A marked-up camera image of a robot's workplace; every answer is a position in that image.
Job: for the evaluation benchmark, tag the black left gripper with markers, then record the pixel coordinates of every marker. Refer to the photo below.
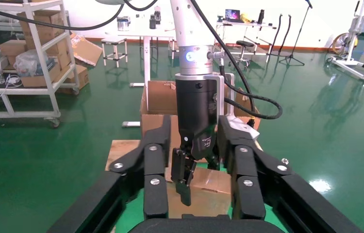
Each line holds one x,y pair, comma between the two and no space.
196,112

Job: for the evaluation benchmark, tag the printed cardboard box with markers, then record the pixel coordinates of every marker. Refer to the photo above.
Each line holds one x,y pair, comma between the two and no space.
79,78

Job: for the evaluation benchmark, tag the large open cardboard carton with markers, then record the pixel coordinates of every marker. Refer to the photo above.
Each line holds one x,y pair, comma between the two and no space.
159,96

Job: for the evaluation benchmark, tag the black bottle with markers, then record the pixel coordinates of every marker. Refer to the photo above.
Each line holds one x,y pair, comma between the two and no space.
260,16
152,22

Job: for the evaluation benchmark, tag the black curved stand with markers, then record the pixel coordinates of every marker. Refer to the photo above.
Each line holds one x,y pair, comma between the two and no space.
273,40
285,35

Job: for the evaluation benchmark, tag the small white stool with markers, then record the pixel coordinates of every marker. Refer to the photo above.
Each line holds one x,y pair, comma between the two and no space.
114,40

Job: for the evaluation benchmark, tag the black seat chrome stool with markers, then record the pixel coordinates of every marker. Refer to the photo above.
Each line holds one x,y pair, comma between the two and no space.
244,44

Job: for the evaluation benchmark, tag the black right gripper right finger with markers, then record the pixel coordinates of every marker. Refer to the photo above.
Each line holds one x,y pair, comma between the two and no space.
249,193

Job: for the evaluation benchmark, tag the black tripod stand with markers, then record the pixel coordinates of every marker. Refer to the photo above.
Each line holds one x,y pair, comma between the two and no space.
293,48

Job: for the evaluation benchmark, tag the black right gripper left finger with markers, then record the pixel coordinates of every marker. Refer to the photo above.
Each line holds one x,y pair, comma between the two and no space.
154,193

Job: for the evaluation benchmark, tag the white desk frame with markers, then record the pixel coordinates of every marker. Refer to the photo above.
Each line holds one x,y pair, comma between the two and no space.
146,64

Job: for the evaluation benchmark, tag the yellow object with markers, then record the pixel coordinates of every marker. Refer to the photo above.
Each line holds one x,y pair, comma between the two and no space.
245,18

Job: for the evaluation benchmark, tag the small plain cardboard box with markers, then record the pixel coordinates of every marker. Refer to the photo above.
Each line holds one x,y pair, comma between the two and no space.
11,47

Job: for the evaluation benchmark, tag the small taped cardboard box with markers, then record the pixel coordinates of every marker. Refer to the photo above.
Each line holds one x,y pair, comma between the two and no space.
207,199

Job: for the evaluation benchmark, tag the green table cloth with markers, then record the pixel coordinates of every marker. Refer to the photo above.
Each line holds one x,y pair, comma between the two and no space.
133,212

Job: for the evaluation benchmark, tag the white exercise bike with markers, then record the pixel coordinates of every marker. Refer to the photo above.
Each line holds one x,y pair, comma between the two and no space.
349,41

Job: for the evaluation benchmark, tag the silver metal pot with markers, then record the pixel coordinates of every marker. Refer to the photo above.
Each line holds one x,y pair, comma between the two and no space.
123,24

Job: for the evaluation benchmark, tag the stacked large cardboard boxes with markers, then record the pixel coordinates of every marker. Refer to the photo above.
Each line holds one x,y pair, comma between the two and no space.
48,35

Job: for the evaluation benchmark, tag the open laptop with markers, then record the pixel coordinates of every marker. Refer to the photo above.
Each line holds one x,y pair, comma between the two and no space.
232,15

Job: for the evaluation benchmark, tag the white metal shelf cart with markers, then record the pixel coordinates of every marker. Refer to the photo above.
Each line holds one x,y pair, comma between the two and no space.
42,48

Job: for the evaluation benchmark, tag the clear plastic bag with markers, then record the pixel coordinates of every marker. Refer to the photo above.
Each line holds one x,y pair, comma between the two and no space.
29,62

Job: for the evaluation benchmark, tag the flattened cardboard sheet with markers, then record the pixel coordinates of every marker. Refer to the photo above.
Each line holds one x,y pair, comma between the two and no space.
85,49

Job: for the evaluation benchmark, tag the white frame table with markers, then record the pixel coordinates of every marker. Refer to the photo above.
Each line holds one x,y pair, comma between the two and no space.
249,24

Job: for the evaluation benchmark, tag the long low cardboard box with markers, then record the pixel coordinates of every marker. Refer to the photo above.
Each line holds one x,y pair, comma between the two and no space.
37,80

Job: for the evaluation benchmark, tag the black tall container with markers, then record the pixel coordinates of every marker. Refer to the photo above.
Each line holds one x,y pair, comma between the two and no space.
157,14

